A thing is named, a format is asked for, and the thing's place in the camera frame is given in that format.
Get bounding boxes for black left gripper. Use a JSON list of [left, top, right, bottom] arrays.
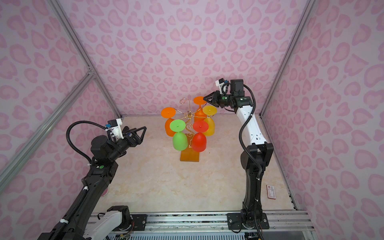
[[108, 126, 146, 163]]

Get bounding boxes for yellow wine glass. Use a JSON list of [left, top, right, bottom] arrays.
[[203, 106, 218, 137]]

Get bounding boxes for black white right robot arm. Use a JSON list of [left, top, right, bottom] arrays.
[[203, 79, 274, 234]]

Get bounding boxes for wooden rack base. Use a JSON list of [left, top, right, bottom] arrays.
[[180, 134, 200, 162]]

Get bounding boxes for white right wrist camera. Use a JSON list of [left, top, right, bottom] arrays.
[[215, 78, 230, 95]]

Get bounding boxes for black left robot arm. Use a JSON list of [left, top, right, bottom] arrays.
[[39, 119, 147, 240]]

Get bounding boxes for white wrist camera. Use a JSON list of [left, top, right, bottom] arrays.
[[215, 78, 230, 95], [106, 119, 123, 141]]

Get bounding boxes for pink round object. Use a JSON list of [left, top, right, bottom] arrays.
[[101, 188, 109, 197]]

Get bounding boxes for gold wire glass rack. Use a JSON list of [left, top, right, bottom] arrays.
[[176, 98, 197, 135]]

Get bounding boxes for aluminium corner frame post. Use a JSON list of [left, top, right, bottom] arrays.
[[260, 0, 319, 119], [46, 0, 123, 118]]

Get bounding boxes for aluminium corner frame post left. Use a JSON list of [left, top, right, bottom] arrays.
[[46, 0, 123, 118]]

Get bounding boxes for orange wine glass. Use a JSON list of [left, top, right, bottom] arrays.
[[194, 97, 207, 122], [161, 107, 176, 137]]

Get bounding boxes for aluminium corner frame post right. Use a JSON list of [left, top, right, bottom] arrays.
[[260, 0, 319, 119]]

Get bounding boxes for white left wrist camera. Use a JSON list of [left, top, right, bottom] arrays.
[[106, 119, 123, 141]]

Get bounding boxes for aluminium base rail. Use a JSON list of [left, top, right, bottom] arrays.
[[83, 209, 316, 240]]

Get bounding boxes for red white card box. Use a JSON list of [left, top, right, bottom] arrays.
[[267, 185, 277, 200]]

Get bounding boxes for green wine glass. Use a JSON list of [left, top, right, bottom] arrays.
[[170, 120, 189, 151]]

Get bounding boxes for red wine glass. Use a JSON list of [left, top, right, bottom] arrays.
[[192, 121, 209, 153]]

